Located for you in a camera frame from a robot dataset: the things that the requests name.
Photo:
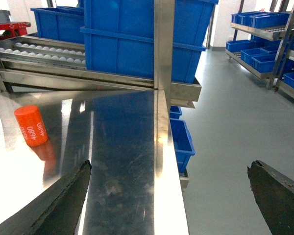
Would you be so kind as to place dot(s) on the steel shelf rack right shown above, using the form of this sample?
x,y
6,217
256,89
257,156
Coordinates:
x,y
269,53

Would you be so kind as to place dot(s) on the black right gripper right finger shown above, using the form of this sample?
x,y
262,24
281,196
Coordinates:
x,y
274,195

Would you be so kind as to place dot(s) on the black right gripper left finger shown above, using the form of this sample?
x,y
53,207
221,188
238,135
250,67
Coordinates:
x,y
56,211

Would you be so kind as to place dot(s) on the red metal frame table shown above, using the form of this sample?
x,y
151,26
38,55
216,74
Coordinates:
x,y
13,29

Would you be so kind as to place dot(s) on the orange cylindrical capacitor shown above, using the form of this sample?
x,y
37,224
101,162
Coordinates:
x,y
31,125

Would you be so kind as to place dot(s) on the blue bin behind left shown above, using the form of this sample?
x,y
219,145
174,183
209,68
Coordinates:
x,y
60,23

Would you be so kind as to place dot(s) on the blue bin under table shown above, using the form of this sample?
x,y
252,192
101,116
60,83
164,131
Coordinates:
x,y
183,143

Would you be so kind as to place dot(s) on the large blue plastic bin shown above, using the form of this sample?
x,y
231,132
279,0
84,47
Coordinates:
x,y
119,37

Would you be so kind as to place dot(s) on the steel roller rack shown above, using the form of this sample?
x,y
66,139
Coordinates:
x,y
49,74

